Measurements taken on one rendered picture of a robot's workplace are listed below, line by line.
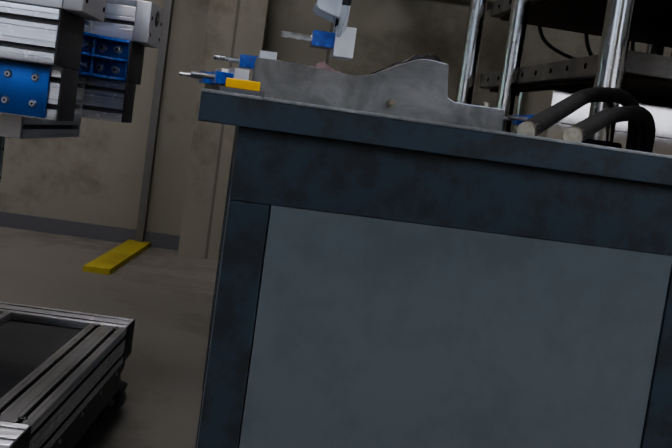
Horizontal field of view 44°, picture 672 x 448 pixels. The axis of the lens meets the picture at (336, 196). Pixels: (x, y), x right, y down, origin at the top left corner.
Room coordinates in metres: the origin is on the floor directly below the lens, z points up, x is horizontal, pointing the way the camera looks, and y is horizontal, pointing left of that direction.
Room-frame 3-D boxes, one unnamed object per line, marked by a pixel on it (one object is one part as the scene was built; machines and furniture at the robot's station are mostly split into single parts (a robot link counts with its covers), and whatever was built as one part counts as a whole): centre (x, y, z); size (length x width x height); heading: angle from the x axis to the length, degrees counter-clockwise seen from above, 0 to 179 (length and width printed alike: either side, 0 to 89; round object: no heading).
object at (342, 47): (1.52, 0.07, 0.93); 0.13 x 0.05 x 0.05; 98
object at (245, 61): (1.80, 0.23, 0.89); 0.13 x 0.05 x 0.05; 98
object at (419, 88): (1.77, -0.04, 0.87); 0.50 x 0.26 x 0.14; 98
